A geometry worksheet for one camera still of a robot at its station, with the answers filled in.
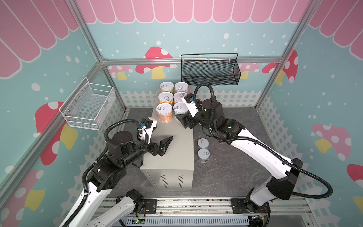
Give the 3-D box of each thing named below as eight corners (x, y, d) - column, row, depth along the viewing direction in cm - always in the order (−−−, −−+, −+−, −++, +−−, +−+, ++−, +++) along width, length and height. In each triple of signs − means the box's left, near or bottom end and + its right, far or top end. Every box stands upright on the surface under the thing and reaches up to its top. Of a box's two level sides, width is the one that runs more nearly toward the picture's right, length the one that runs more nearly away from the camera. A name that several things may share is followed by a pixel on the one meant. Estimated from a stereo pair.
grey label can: (197, 163, 92) (198, 159, 87) (197, 152, 97) (197, 147, 92) (209, 163, 92) (210, 159, 87) (208, 152, 97) (209, 147, 92)
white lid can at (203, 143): (197, 151, 97) (197, 146, 92) (196, 142, 101) (197, 137, 96) (208, 150, 97) (210, 146, 92) (207, 142, 101) (209, 137, 96)
